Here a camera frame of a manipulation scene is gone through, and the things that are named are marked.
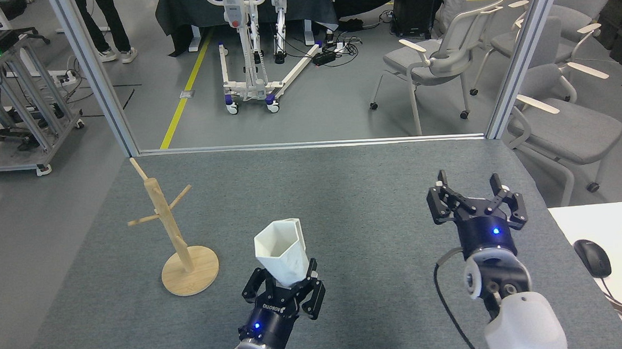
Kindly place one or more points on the dark table cloth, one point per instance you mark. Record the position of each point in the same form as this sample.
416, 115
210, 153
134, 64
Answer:
190, 5

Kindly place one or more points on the white power strip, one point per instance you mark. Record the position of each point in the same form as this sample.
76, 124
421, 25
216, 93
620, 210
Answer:
66, 78

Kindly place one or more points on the black power strip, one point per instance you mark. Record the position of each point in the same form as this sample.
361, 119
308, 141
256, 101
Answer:
324, 58

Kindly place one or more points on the silver frame crossbar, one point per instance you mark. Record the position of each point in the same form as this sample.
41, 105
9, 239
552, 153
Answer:
309, 144

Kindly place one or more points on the black computer mouse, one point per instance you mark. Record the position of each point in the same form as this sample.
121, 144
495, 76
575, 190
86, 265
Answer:
592, 258

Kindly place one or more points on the white wheeled stand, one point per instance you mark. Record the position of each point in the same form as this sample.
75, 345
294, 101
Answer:
233, 8

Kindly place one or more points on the grey mesh-back office chair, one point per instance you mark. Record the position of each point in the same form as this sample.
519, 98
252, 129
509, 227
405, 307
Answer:
422, 62

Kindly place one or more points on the white jointed upright frame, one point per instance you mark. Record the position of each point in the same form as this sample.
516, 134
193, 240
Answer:
281, 16

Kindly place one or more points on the walking person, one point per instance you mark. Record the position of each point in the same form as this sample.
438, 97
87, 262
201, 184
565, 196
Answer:
111, 20

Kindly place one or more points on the silver frame post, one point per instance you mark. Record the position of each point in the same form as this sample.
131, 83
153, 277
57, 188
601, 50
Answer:
93, 74
525, 51

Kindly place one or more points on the black box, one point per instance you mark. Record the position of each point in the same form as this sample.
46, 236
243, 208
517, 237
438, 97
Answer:
417, 9

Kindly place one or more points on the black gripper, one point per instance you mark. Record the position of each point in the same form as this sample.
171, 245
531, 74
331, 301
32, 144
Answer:
268, 323
487, 234

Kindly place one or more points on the aluminium frame cart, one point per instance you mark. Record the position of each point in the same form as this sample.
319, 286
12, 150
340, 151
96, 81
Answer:
7, 169

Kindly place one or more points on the white faceted cup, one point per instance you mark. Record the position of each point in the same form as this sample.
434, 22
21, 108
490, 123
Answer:
289, 261

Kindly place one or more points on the wooden cup rack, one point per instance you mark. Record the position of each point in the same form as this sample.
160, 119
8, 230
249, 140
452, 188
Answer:
191, 271

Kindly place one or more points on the metal floor socket plate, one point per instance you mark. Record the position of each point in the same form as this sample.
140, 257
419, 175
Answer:
187, 94

